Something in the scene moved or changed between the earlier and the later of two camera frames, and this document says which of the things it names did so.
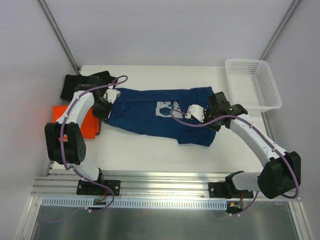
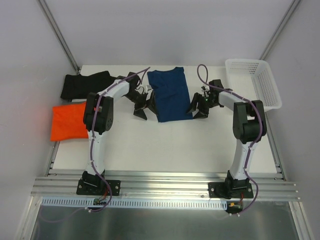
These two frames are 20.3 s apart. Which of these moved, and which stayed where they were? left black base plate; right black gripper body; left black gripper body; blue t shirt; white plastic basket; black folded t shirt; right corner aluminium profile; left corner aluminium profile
Moved: left black gripper body; blue t shirt; right black gripper body
Stayed: white plastic basket; black folded t shirt; left corner aluminium profile; left black base plate; right corner aluminium profile
